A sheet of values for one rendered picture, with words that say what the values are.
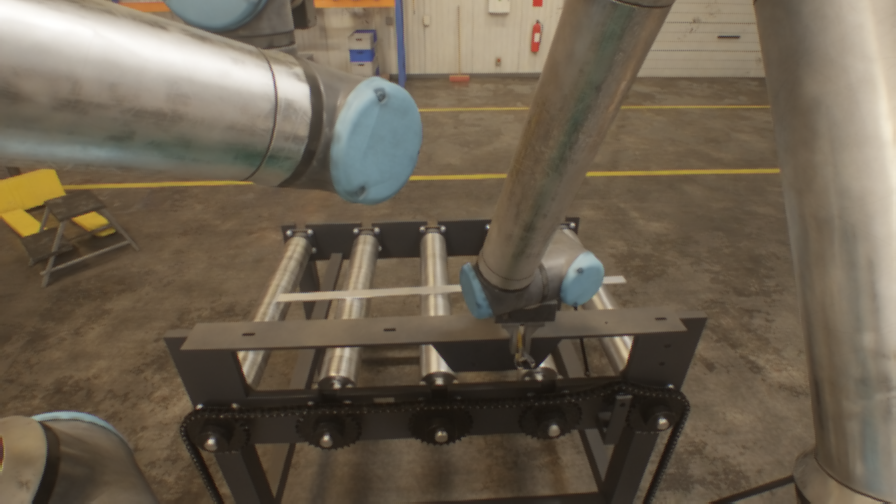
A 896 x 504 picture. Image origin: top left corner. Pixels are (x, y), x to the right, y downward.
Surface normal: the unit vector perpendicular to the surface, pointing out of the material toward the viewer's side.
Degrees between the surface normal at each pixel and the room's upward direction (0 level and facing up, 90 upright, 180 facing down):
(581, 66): 103
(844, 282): 86
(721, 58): 90
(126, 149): 123
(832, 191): 86
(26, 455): 25
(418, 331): 0
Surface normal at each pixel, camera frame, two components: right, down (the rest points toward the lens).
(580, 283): 0.45, 0.43
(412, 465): 0.00, -0.87
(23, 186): 0.83, 0.27
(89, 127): 0.66, 0.58
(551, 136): -0.56, 0.58
